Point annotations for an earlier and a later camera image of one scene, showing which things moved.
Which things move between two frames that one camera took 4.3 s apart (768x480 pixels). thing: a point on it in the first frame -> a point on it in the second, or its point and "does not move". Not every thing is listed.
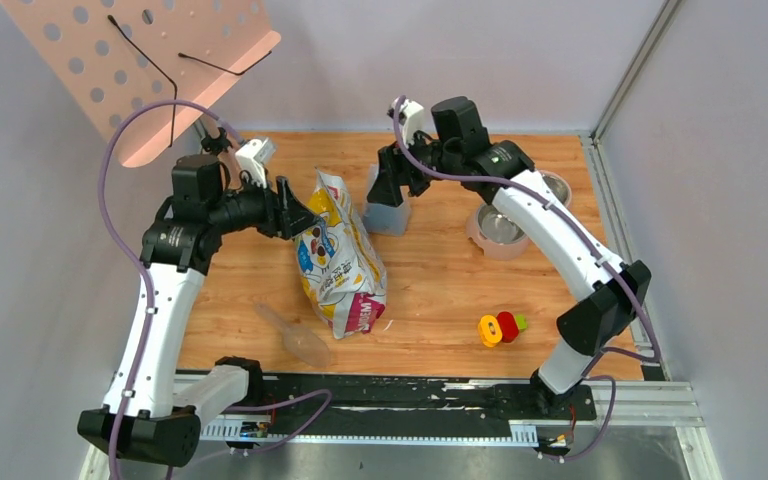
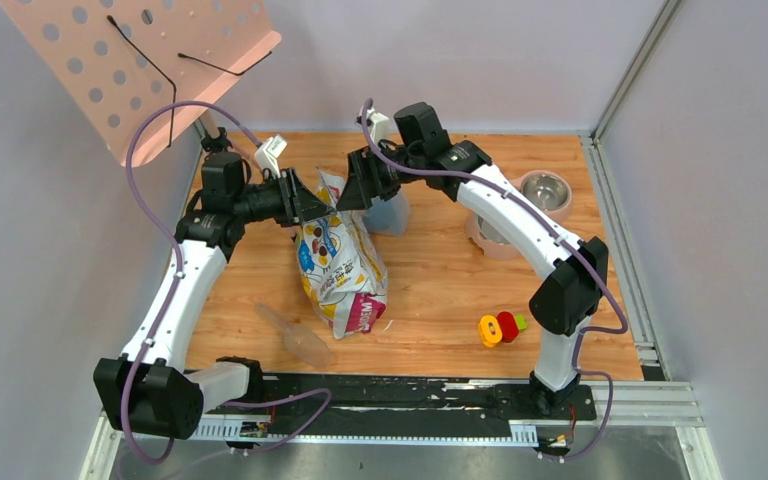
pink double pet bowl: [498, 236] does not move
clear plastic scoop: [300, 342] does not move
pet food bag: [339, 264] does not move
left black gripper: [280, 211] -> [292, 199]
